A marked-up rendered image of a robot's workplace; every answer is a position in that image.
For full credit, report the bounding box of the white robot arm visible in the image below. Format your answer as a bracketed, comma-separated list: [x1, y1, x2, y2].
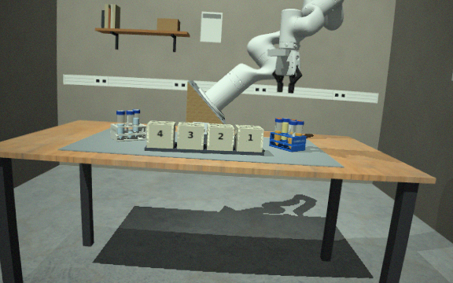
[199, 0, 344, 117]

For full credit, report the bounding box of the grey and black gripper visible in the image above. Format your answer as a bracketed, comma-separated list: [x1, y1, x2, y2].
[272, 50, 302, 94]

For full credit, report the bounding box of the blue tube rack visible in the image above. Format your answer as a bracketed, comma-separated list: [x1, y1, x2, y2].
[269, 132, 307, 152]

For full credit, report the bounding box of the grey bench mat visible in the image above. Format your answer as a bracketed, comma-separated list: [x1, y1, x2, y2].
[58, 128, 344, 167]

